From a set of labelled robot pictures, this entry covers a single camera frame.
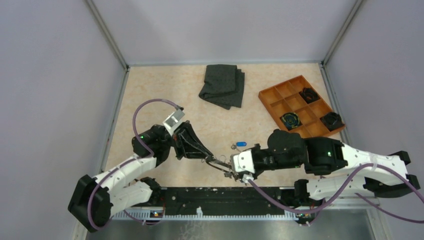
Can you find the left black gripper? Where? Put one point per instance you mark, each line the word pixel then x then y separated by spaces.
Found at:
pixel 191 146

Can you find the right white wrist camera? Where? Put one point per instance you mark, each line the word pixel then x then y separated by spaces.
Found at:
pixel 242 162

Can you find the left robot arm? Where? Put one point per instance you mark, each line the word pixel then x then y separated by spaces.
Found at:
pixel 96 199

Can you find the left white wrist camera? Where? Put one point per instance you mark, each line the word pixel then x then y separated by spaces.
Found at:
pixel 173 121

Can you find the dark grey folded cloth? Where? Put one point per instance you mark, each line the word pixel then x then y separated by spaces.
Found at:
pixel 224 86

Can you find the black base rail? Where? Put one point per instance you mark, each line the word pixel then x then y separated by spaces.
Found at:
pixel 244 202

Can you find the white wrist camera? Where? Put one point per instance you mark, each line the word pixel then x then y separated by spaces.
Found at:
pixel 242 162
pixel 173 121

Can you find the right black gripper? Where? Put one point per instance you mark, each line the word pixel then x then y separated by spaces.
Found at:
pixel 257 172

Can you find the metal key holder plate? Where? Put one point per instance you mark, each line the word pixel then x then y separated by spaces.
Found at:
pixel 221 166

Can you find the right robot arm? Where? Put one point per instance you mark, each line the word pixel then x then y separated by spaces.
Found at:
pixel 332 162

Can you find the black rolled belt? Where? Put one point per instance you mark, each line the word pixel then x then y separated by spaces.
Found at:
pixel 309 95

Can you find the blue yellow rolled tie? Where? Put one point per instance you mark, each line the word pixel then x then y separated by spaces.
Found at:
pixel 290 120

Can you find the small blue tag with ring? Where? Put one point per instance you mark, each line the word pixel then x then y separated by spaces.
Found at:
pixel 237 145

